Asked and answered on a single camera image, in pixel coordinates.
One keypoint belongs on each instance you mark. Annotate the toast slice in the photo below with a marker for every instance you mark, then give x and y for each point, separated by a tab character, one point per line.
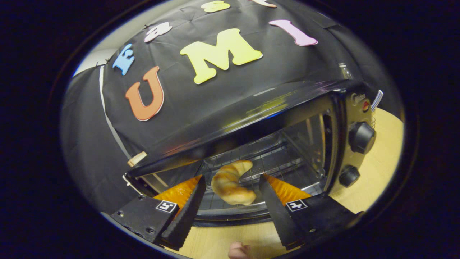
136	159

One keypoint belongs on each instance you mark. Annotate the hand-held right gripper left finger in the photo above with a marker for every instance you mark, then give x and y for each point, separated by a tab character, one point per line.
187	212

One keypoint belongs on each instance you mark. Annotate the golden croissant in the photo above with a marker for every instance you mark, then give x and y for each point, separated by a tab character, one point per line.
226	185

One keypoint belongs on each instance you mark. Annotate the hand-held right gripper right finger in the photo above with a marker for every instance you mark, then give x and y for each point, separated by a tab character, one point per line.
276	212

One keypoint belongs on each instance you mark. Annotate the black electric oven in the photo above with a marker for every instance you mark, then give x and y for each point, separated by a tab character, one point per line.
251	111

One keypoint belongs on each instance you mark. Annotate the metal oven rack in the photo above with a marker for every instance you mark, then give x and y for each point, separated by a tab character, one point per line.
273	158

